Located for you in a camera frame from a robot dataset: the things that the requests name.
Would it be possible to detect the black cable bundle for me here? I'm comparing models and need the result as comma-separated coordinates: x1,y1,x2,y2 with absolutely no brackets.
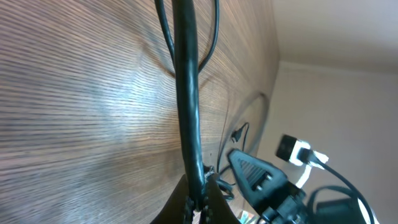
154,0,271,203

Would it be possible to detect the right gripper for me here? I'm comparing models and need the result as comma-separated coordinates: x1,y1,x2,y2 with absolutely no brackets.
228,149,308,224

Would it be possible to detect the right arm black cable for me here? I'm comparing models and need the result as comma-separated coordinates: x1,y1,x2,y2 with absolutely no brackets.
298,147,377,224

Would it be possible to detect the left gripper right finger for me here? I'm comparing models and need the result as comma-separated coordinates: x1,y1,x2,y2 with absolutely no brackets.
199,174,240,224

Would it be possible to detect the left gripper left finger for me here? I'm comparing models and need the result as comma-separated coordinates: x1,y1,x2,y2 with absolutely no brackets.
150,174,195,224

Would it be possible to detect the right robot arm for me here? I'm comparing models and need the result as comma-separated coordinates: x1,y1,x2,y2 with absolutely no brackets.
228,149,376,223

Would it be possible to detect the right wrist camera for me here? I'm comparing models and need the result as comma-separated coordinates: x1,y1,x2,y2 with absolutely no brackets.
275,133,330,190

